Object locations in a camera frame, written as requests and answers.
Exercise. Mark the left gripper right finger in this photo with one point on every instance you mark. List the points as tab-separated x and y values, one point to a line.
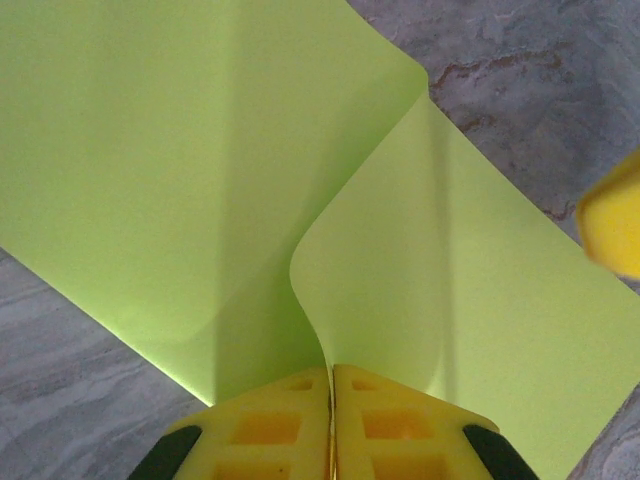
400	435

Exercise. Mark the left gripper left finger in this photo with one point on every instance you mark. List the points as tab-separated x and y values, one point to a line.
260	435

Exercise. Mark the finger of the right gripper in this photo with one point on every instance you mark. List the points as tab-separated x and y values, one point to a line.
615	225

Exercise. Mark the yellow-green paper sheet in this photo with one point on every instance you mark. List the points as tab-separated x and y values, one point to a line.
150	150

